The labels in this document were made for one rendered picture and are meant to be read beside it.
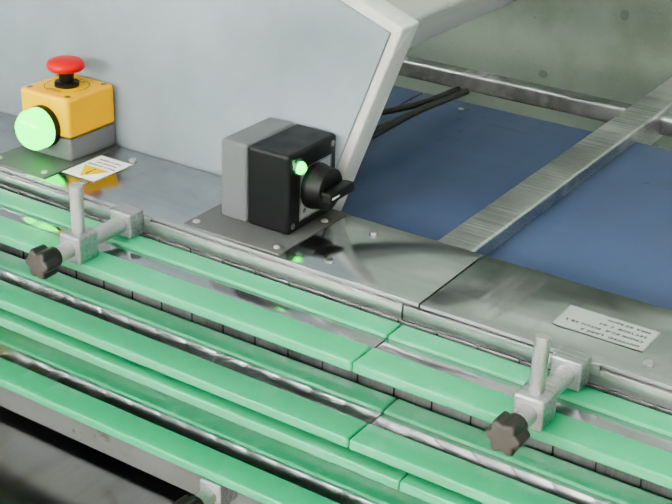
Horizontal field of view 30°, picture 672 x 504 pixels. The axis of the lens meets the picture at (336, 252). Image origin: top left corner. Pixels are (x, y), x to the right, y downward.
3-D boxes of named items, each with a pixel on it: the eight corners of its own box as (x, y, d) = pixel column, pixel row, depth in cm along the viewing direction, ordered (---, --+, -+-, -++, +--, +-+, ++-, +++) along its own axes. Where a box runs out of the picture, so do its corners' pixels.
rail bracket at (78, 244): (121, 223, 123) (20, 272, 113) (118, 153, 120) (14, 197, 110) (152, 234, 121) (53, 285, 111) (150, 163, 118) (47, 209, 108)
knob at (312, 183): (326, 199, 121) (355, 207, 119) (299, 214, 118) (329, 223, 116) (327, 155, 119) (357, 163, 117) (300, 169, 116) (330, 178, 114)
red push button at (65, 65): (39, 89, 133) (37, 58, 131) (66, 80, 136) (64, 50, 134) (67, 97, 131) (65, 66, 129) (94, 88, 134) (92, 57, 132)
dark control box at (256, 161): (271, 188, 127) (220, 215, 121) (272, 114, 124) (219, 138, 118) (339, 208, 123) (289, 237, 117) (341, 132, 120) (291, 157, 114)
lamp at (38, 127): (31, 140, 134) (10, 148, 132) (28, 100, 132) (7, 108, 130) (62, 150, 132) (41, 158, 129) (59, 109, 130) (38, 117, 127)
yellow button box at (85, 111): (72, 130, 141) (23, 148, 135) (68, 65, 137) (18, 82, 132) (119, 143, 137) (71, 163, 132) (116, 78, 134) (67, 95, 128)
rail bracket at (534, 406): (552, 368, 101) (475, 445, 91) (562, 287, 98) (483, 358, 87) (599, 384, 99) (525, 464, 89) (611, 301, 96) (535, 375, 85)
